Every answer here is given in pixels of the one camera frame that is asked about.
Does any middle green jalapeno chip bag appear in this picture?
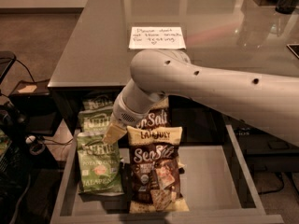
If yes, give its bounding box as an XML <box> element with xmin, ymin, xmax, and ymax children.
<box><xmin>78</xmin><ymin>106</ymin><xmax>113</xmax><ymax>132</ymax></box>

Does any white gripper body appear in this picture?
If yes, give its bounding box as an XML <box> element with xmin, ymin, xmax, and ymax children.
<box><xmin>111</xmin><ymin>93</ymin><xmax>144</xmax><ymax>128</ymax></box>

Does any grey counter cabinet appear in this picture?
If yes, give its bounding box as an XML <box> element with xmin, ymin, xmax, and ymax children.
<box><xmin>49</xmin><ymin>0</ymin><xmax>299</xmax><ymax>131</ymax></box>

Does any brown sea salt bag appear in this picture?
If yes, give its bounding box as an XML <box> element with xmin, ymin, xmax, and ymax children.
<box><xmin>127</xmin><ymin>126</ymin><xmax>189</xmax><ymax>213</ymax></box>
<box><xmin>136</xmin><ymin>98</ymin><xmax>170</xmax><ymax>130</ymax></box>

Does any grey open bottom drawer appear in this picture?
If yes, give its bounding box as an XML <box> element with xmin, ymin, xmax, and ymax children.
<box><xmin>50</xmin><ymin>100</ymin><xmax>285</xmax><ymax>224</ymax></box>

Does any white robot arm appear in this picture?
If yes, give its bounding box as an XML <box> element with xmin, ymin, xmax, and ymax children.
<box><xmin>104</xmin><ymin>49</ymin><xmax>299</xmax><ymax>146</ymax></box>

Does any green jalapeno chip bag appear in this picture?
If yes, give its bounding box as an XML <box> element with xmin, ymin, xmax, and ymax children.
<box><xmin>78</xmin><ymin>106</ymin><xmax>113</xmax><ymax>132</ymax></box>
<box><xmin>82</xmin><ymin>92</ymin><xmax>117</xmax><ymax>110</ymax></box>
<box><xmin>77</xmin><ymin>132</ymin><xmax>123</xmax><ymax>196</ymax></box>

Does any small dark side table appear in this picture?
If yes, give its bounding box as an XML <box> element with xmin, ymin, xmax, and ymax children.
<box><xmin>9</xmin><ymin>79</ymin><xmax>50</xmax><ymax>97</ymax></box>

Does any white handwritten paper note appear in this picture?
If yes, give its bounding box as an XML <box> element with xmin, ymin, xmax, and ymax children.
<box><xmin>129</xmin><ymin>27</ymin><xmax>186</xmax><ymax>49</ymax></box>

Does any black mesh cup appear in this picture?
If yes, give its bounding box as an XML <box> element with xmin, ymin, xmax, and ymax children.
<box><xmin>275</xmin><ymin>0</ymin><xmax>299</xmax><ymax>14</ymax></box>

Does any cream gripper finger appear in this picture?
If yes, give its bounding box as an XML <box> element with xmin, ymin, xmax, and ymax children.
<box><xmin>103</xmin><ymin>122</ymin><xmax>127</xmax><ymax>144</ymax></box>

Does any black cable on floor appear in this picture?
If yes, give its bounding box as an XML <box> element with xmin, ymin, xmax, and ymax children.
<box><xmin>0</xmin><ymin>57</ymin><xmax>37</xmax><ymax>85</ymax></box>

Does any front green jalapeno chip bag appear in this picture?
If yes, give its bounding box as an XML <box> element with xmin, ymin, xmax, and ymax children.
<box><xmin>77</xmin><ymin>132</ymin><xmax>123</xmax><ymax>196</ymax></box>

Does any rear brown sea salt bag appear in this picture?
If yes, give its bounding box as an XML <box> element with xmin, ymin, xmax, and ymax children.
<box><xmin>136</xmin><ymin>98</ymin><xmax>170</xmax><ymax>130</ymax></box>

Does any front brown sea salt bag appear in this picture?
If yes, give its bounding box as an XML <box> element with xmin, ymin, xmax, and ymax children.
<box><xmin>127</xmin><ymin>126</ymin><xmax>189</xmax><ymax>213</ymax></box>

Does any rear green jalapeno chip bag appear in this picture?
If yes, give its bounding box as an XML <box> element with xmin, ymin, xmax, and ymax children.
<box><xmin>82</xmin><ymin>92</ymin><xmax>117</xmax><ymax>110</ymax></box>

